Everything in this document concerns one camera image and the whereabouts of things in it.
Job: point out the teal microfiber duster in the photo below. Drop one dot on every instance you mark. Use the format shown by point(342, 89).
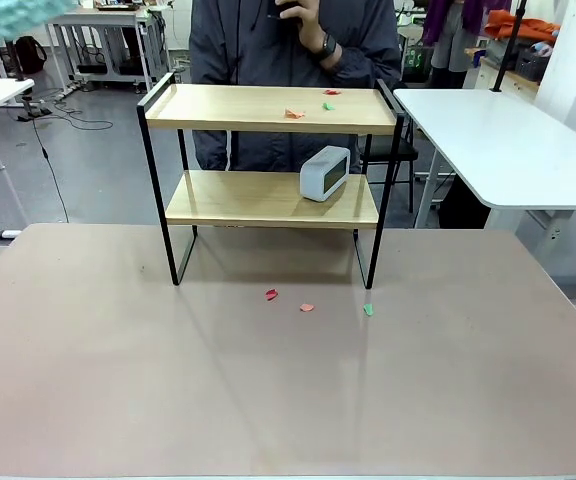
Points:
point(3, 20)

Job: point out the person left hand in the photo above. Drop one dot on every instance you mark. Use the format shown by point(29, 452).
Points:
point(308, 25)

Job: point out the two-tier wood metal shelf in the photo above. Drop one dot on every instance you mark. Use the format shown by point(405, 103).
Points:
point(268, 200)

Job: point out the large white side table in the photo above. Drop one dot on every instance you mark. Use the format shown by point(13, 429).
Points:
point(508, 145)

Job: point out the grey digital alarm clock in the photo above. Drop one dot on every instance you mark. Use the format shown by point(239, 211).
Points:
point(324, 176)

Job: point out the purple jacket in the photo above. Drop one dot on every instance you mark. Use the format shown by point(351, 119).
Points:
point(440, 17)

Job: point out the orange cloth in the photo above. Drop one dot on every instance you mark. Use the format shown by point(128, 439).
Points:
point(518, 25)

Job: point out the grey plastic crate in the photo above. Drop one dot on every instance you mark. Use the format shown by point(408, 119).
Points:
point(533, 62)

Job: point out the white power strip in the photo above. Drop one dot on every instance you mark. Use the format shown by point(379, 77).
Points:
point(0, 233)

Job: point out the orange paper scrap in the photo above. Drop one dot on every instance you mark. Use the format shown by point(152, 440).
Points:
point(307, 307)
point(295, 114)

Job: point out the person dark grey jacket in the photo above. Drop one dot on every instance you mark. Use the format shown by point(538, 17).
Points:
point(248, 55)

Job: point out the white background desk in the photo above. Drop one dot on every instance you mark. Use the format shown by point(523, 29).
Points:
point(98, 20)

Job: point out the green paper scrap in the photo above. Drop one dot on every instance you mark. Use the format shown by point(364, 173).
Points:
point(328, 106)
point(368, 309)

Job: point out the black folding chair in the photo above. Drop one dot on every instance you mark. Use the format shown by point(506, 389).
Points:
point(403, 150)

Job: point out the black wrist watch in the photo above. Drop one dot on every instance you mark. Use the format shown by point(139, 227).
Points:
point(326, 47)

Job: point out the red paper scrap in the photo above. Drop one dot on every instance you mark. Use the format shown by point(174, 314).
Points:
point(271, 294)
point(331, 92)

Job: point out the black backpack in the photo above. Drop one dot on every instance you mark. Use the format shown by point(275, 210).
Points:
point(30, 55)

